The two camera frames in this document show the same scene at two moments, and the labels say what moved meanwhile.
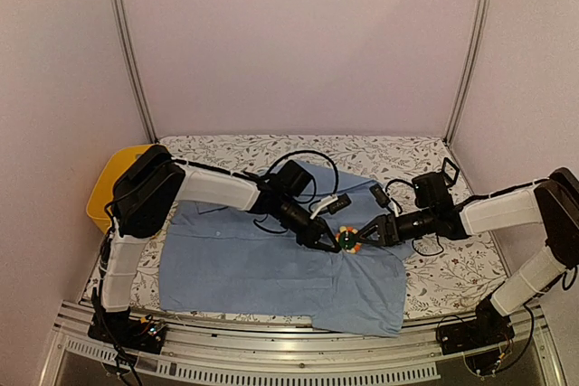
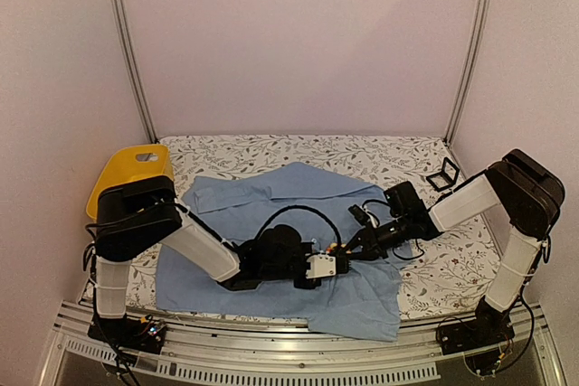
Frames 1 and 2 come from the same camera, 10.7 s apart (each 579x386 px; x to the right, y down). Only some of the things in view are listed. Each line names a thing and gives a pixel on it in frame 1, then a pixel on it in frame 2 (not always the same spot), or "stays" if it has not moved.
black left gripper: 314,234 to 309,285
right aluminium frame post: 475,49 stays
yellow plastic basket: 102,192 stays
